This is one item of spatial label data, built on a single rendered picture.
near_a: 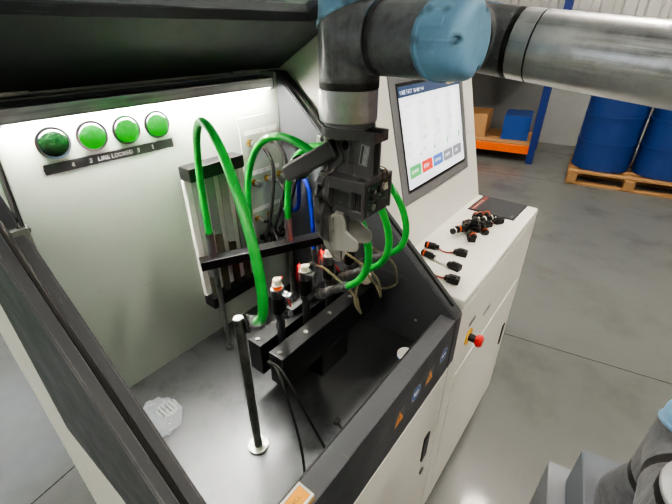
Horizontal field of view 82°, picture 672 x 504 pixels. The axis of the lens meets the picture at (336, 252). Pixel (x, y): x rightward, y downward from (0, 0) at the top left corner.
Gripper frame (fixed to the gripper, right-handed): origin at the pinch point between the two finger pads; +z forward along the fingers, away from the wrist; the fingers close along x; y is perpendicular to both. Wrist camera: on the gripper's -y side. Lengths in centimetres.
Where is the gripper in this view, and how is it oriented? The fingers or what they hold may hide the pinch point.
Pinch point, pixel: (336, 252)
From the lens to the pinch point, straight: 61.6
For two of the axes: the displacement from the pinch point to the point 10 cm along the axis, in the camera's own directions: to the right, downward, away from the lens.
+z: 0.0, 8.7, 5.0
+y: 7.9, 3.0, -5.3
